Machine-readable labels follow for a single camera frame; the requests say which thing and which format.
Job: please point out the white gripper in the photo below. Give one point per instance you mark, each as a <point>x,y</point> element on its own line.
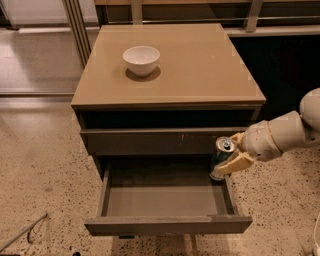
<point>261,141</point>

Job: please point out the blue silver redbull can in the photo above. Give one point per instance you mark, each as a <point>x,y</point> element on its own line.
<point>225,147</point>

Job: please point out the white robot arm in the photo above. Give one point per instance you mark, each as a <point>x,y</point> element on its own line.
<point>297,129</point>

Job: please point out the tan drawer cabinet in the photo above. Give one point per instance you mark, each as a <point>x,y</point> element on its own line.
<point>199,81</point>

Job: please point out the open middle drawer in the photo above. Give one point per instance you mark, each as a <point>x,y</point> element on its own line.
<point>169,200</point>

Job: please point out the grey top drawer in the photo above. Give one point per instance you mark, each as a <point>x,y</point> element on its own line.
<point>154,141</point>

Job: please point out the white ceramic bowl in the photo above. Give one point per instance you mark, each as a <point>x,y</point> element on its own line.
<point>141,60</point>

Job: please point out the metal rod on floor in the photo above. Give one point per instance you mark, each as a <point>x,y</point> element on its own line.
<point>27,229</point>

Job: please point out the metal railing frame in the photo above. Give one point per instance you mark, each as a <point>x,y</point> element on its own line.
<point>246,14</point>

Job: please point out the sliding door frame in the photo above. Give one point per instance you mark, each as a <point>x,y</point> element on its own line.
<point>76,23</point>

